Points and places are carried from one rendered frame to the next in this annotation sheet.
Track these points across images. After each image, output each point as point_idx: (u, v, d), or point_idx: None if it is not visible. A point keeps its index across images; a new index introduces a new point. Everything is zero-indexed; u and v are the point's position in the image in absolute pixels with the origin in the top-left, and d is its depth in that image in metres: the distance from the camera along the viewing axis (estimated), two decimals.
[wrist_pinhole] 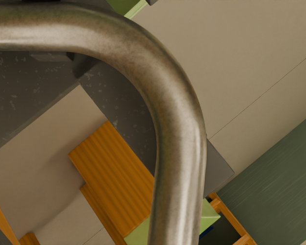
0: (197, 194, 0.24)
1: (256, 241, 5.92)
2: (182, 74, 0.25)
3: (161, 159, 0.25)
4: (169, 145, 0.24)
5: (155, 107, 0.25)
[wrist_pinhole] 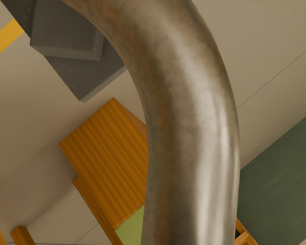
0: (225, 235, 0.13)
1: (255, 239, 5.83)
2: (193, 11, 0.13)
3: (156, 170, 0.13)
4: (172, 143, 0.13)
5: (144, 73, 0.13)
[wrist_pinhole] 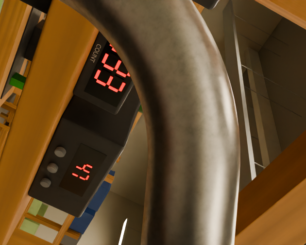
0: (225, 236, 0.13)
1: None
2: (192, 10, 0.13)
3: (156, 171, 0.13)
4: (171, 143, 0.13)
5: (143, 73, 0.13)
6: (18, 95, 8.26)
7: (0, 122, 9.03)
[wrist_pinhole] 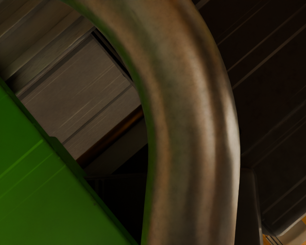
0: (225, 235, 0.13)
1: None
2: (193, 11, 0.13)
3: (156, 170, 0.13)
4: (171, 143, 0.13)
5: (144, 73, 0.13)
6: None
7: None
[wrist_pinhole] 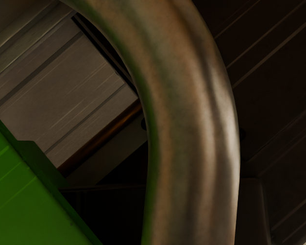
0: (225, 235, 0.13)
1: None
2: (193, 11, 0.13)
3: (156, 170, 0.13)
4: (171, 143, 0.13)
5: (144, 73, 0.13)
6: None
7: None
